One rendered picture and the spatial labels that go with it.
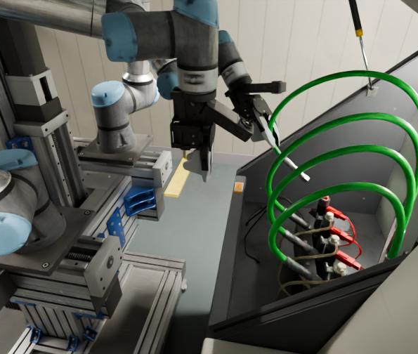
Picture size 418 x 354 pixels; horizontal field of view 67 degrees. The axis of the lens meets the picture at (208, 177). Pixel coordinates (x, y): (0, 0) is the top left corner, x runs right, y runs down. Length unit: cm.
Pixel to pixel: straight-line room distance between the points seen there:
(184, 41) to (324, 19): 218
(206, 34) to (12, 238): 50
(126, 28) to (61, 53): 276
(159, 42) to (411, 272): 50
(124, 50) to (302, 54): 225
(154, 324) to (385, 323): 124
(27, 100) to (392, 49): 245
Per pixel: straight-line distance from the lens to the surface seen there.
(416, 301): 50
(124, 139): 121
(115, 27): 55
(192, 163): 67
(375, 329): 57
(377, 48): 280
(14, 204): 69
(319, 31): 270
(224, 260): 88
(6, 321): 191
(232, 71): 92
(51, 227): 88
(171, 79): 88
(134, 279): 183
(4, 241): 70
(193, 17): 56
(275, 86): 86
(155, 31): 55
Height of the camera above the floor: 161
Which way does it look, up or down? 34 degrees down
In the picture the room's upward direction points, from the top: straight up
